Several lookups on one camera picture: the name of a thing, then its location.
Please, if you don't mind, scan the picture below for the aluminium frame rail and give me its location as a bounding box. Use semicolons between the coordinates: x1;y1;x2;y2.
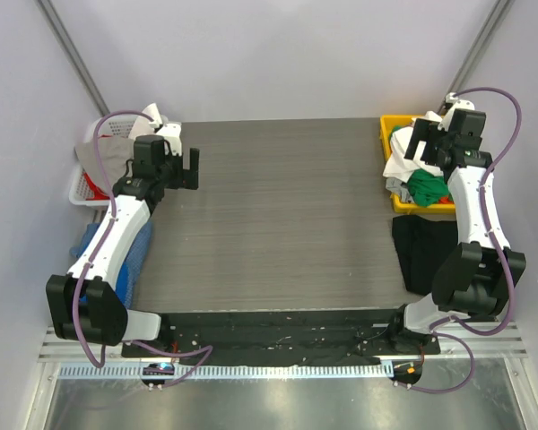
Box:
38;322;528;365

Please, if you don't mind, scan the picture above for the right corner aluminium post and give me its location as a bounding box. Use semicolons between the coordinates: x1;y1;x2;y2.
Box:
447;0;515;94

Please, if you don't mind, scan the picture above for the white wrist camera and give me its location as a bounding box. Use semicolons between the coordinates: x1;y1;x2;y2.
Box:
438;92;475;131
155;123;183;156

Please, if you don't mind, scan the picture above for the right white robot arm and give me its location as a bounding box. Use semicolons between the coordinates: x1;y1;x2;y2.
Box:
386;100;526;354

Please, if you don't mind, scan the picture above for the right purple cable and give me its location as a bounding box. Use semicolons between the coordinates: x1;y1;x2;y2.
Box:
403;86;524;394

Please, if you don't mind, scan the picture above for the white plastic basket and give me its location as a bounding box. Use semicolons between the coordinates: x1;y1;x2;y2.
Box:
69;115;137;207

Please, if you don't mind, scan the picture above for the grey cloth in basket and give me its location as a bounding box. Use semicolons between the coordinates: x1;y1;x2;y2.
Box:
74;136;134;194

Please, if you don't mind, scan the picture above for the red cloth in basket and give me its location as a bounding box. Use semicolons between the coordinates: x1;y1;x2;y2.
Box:
82;173;109;201

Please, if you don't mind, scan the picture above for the black folded t shirt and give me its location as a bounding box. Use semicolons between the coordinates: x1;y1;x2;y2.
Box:
391;215;458;296

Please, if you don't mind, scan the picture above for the left corner aluminium post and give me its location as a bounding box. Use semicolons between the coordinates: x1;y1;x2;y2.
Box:
35;0;109;116

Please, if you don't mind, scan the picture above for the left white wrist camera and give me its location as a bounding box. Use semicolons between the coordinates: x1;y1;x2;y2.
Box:
155;123;183;156

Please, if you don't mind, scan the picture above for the white slotted cable duct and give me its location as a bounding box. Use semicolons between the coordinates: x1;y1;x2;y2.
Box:
57;361;394;380

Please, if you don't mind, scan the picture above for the blue checkered cloth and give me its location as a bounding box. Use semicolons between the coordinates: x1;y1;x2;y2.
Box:
69;221;152;287

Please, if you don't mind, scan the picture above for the yellow plastic bin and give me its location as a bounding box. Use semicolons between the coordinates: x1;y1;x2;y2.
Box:
379;115;456;215

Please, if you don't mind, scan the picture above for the green t shirt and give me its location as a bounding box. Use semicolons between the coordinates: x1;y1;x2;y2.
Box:
407;169;450;207

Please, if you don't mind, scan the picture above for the blue t shirt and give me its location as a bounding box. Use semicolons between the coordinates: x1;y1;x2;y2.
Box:
116;263;135;309

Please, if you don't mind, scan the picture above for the white t shirt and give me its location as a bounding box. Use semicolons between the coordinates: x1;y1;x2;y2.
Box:
383;126;443;183

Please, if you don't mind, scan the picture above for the corner aluminium post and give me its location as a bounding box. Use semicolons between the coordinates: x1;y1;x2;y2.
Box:
447;0;515;94
35;0;109;116

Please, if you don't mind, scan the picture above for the grey cloth in bin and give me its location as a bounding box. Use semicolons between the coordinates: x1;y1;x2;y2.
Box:
386;177;414;203

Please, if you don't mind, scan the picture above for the white cloth in basket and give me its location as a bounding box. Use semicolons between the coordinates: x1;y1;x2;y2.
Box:
128;103;169;140

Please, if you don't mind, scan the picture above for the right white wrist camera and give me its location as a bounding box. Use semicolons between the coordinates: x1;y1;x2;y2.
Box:
438;92;475;131

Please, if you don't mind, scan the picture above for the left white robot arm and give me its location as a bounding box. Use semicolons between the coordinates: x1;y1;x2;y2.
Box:
46;135;200;357

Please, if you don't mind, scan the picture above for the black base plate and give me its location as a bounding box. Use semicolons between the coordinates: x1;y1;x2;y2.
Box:
120;308;441;369

